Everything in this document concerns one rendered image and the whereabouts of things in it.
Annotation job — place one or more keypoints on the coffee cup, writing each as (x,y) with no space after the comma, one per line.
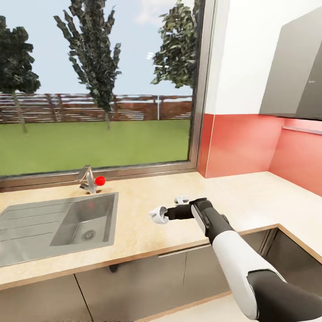
(158,215)

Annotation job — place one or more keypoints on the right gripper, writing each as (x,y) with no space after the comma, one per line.
(176,213)

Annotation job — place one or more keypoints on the countertop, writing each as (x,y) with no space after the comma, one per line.
(136,234)
(298,211)

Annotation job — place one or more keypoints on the cabinet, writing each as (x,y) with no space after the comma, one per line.
(294,85)
(296,266)
(125,292)

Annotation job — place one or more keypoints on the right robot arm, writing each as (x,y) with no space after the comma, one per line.
(257,287)

